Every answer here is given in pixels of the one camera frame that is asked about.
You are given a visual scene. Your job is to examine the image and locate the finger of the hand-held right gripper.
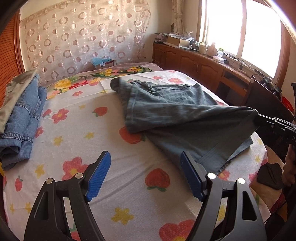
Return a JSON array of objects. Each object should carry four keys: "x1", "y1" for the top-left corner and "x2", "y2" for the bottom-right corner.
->
[{"x1": 253, "y1": 111, "x2": 281, "y2": 131}]

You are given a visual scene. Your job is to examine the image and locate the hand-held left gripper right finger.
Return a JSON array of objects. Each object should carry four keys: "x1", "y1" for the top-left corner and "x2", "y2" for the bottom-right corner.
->
[{"x1": 180, "y1": 151, "x2": 269, "y2": 241}]

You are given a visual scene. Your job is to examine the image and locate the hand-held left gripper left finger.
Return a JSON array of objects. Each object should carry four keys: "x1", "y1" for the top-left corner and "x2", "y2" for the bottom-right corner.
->
[{"x1": 23, "y1": 151, "x2": 111, "y2": 241}]

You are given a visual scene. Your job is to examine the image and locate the grey-blue pants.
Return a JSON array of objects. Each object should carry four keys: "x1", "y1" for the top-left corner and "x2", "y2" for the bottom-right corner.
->
[{"x1": 110, "y1": 77, "x2": 259, "y2": 175}]

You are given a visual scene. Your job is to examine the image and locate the folded khaki pants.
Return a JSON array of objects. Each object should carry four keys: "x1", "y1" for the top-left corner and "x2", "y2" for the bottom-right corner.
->
[{"x1": 0, "y1": 70, "x2": 40, "y2": 133}]

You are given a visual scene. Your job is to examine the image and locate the person's right hand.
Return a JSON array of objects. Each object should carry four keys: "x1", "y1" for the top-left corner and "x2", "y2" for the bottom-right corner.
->
[{"x1": 281, "y1": 144, "x2": 296, "y2": 187}]

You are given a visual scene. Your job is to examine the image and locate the dark wooden chair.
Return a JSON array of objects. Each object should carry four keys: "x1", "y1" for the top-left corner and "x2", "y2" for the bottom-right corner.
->
[{"x1": 246, "y1": 76, "x2": 294, "y2": 130}]

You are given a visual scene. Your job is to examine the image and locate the black cloth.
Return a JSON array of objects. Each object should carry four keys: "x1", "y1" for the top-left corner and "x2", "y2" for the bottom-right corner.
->
[{"x1": 256, "y1": 163, "x2": 284, "y2": 191}]

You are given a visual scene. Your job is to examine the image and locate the white strawberry print blanket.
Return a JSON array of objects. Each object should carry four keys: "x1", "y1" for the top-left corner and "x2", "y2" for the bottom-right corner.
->
[{"x1": 0, "y1": 70, "x2": 266, "y2": 241}]

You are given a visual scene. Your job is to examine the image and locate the person's dark clothing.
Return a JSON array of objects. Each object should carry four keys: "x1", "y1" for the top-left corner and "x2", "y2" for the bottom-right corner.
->
[{"x1": 264, "y1": 185, "x2": 296, "y2": 241}]

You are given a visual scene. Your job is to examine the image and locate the white plastic jug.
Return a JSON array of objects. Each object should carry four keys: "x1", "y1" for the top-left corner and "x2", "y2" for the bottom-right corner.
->
[{"x1": 207, "y1": 43, "x2": 219, "y2": 57}]

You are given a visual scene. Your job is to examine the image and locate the bright window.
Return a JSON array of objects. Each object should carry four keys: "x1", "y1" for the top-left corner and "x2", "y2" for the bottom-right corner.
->
[{"x1": 196, "y1": 0, "x2": 289, "y2": 79}]

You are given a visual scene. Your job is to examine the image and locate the long wooden cabinet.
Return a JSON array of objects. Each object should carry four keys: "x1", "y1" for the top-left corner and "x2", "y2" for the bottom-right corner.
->
[{"x1": 153, "y1": 42, "x2": 255, "y2": 107}]

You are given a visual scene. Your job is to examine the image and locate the folded blue jeans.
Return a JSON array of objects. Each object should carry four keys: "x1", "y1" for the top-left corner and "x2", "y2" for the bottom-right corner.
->
[{"x1": 0, "y1": 74, "x2": 48, "y2": 171}]

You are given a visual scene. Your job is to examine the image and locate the floral bedsheet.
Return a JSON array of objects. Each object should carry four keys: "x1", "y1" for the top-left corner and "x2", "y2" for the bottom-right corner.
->
[{"x1": 45, "y1": 61, "x2": 286, "y2": 214}]

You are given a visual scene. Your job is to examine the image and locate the small cardboard box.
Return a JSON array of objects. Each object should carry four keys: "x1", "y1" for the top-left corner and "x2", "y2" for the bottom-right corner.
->
[{"x1": 94, "y1": 58, "x2": 117, "y2": 69}]

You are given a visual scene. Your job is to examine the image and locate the brown cardboard box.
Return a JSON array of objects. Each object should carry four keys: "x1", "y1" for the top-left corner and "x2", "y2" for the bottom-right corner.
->
[{"x1": 166, "y1": 36, "x2": 190, "y2": 48}]

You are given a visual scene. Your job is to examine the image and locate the beige window curtain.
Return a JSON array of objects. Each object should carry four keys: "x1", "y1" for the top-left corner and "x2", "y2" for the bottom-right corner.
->
[{"x1": 172, "y1": 0, "x2": 185, "y2": 35}]

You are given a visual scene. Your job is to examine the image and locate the circle pattern sheer curtain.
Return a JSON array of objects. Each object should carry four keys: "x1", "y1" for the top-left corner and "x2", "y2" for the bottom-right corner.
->
[{"x1": 20, "y1": 0, "x2": 153, "y2": 84}]

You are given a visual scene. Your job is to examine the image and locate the wooden slatted wardrobe door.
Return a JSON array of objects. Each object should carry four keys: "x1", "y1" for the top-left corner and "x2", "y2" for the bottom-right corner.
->
[{"x1": 0, "y1": 11, "x2": 26, "y2": 109}]

